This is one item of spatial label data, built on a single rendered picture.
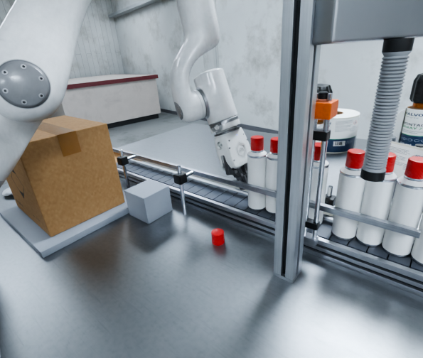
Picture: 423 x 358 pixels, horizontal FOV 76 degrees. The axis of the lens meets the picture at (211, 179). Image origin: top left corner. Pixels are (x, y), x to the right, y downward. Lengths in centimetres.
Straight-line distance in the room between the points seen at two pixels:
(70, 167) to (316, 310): 70
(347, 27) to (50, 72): 44
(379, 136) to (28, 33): 57
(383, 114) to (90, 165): 73
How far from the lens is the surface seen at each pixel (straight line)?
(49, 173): 84
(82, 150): 85
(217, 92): 73
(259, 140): 70
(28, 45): 55
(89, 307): 66
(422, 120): 117
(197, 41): 71
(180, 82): 69
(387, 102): 49
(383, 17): 48
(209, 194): 86
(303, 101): 46
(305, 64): 46
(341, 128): 120
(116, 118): 628
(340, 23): 43
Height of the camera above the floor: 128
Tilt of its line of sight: 25 degrees down
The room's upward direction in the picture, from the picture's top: 4 degrees counter-clockwise
